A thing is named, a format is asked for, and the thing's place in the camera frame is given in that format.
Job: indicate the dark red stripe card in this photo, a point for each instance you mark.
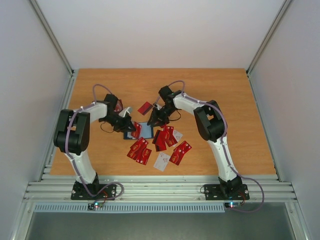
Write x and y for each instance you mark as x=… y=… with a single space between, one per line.
x=159 y=138

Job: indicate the controller board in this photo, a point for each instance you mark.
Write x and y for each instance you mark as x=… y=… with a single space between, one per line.
x=95 y=205
x=233 y=204

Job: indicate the white card under stack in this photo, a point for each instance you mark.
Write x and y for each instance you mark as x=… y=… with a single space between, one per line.
x=177 y=135

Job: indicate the white card bottom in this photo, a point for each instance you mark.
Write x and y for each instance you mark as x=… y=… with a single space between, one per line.
x=161 y=161

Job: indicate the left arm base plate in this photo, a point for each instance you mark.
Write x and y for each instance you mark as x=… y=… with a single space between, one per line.
x=107 y=192

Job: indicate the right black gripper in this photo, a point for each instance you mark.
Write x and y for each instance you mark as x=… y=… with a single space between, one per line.
x=159 y=116

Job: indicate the white card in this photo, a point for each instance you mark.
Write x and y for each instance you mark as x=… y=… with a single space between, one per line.
x=161 y=161
x=177 y=135

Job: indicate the right aluminium corner post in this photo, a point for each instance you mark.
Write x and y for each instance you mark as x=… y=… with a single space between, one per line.
x=269 y=34

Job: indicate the blue leather card holder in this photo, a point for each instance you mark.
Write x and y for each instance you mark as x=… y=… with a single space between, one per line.
x=147 y=132

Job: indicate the red card far left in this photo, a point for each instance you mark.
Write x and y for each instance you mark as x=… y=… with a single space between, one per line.
x=119 y=106

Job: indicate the right controller board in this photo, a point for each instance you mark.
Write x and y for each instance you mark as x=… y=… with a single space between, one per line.
x=233 y=204

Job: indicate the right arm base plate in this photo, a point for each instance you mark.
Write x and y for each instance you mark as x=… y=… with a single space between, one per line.
x=213 y=192

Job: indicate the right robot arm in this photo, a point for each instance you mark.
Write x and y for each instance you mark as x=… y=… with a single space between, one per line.
x=211 y=126

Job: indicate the aluminium rail frame front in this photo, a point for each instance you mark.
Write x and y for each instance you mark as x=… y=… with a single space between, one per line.
x=160 y=188

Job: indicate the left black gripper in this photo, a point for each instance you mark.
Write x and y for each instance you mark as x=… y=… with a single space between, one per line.
x=125 y=127

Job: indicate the red VIP card right stack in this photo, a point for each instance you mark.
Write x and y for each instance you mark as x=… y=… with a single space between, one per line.
x=179 y=152

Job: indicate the left aluminium corner post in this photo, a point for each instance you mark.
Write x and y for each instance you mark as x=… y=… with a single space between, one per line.
x=47 y=28

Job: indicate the grey slotted cable duct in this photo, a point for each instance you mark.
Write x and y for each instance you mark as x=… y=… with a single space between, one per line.
x=129 y=208

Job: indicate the left controller board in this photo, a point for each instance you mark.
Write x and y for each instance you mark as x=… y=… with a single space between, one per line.
x=95 y=205

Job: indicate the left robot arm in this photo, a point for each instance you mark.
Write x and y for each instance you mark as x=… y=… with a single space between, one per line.
x=72 y=137

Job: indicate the red stripe card lower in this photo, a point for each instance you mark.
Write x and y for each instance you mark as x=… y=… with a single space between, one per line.
x=160 y=148

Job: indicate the red card magnetic stripe back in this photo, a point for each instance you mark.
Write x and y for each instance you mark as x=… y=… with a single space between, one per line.
x=145 y=108

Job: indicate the aluminium corner post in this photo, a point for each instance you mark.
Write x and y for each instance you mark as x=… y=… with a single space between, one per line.
x=47 y=28
x=269 y=34

